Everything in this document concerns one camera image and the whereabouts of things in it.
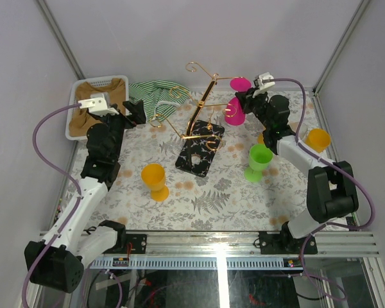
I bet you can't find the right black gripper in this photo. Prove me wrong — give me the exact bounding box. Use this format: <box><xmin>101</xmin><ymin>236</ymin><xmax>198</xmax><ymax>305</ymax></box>
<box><xmin>236</xmin><ymin>87</ymin><xmax>273</xmax><ymax>130</ymax></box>

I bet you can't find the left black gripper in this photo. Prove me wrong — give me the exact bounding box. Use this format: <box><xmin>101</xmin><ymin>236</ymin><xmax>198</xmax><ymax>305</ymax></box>
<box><xmin>88</xmin><ymin>99</ymin><xmax>146</xmax><ymax>160</ymax></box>

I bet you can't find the pink plastic wine glass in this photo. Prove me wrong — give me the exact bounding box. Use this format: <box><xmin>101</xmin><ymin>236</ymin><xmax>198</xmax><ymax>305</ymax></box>
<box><xmin>225</xmin><ymin>78</ymin><xmax>251</xmax><ymax>126</ymax></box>

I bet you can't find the orange wine glass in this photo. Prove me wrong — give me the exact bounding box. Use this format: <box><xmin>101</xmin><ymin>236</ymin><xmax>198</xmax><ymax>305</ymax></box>
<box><xmin>305</xmin><ymin>128</ymin><xmax>331</xmax><ymax>153</ymax></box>
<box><xmin>141</xmin><ymin>164</ymin><xmax>169</xmax><ymax>202</ymax></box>
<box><xmin>257</xmin><ymin>133</ymin><xmax>264</xmax><ymax>144</ymax></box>

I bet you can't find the gold wine glass rack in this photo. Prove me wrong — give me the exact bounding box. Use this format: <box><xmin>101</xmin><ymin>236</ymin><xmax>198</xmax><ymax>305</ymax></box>
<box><xmin>149</xmin><ymin>62</ymin><xmax>243</xmax><ymax>178</ymax></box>

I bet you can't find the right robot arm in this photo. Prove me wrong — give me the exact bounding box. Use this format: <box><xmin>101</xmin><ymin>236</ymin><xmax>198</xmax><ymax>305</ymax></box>
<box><xmin>235</xmin><ymin>88</ymin><xmax>359</xmax><ymax>253</ymax></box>

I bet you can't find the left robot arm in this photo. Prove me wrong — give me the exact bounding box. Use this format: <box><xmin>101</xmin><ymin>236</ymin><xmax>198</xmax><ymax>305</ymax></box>
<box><xmin>24</xmin><ymin>100</ymin><xmax>146</xmax><ymax>293</ymax></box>

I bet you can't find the green plastic wine glass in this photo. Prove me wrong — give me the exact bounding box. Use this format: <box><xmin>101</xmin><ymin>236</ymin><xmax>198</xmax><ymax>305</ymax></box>
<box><xmin>244</xmin><ymin>144</ymin><xmax>273</xmax><ymax>183</ymax></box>

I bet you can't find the clear wine glass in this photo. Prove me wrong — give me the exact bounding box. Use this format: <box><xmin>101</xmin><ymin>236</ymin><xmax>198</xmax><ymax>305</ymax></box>
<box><xmin>289</xmin><ymin>122</ymin><xmax>309</xmax><ymax>140</ymax></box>

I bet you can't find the green striped cloth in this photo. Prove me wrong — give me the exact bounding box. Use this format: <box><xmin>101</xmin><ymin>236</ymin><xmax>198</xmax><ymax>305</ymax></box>
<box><xmin>128</xmin><ymin>80</ymin><xmax>189</xmax><ymax>121</ymax></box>

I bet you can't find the white plastic basket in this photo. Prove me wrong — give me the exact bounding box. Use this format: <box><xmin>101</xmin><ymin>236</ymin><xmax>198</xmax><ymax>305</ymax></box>
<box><xmin>65</xmin><ymin>74</ymin><xmax>130</xmax><ymax>141</ymax></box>

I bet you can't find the brown cloth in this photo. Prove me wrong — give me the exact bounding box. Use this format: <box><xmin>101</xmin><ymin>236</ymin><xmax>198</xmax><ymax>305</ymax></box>
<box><xmin>65</xmin><ymin>75</ymin><xmax>128</xmax><ymax>140</ymax></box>

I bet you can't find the floral table mat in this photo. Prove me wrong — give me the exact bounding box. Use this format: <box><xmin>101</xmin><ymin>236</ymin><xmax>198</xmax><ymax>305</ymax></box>
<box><xmin>86</xmin><ymin>100</ymin><xmax>307</xmax><ymax>231</ymax></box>

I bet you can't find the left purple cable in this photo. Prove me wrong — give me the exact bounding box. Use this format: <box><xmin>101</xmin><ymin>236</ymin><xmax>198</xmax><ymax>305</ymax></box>
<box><xmin>21</xmin><ymin>103</ymin><xmax>84</xmax><ymax>308</ymax></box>

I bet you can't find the purple cable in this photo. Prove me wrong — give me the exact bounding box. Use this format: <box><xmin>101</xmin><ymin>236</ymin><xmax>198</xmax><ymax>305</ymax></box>
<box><xmin>21</xmin><ymin>103</ymin><xmax>84</xmax><ymax>308</ymax></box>
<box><xmin>268</xmin><ymin>77</ymin><xmax>377</xmax><ymax>302</ymax></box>

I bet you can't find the aluminium front rail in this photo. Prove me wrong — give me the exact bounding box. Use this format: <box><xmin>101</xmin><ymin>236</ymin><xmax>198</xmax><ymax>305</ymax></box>
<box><xmin>126</xmin><ymin>230</ymin><xmax>380</xmax><ymax>258</ymax></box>

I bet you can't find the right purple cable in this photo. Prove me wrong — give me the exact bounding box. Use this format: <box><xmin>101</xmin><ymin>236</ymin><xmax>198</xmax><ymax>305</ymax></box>
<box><xmin>268</xmin><ymin>77</ymin><xmax>377</xmax><ymax>302</ymax></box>

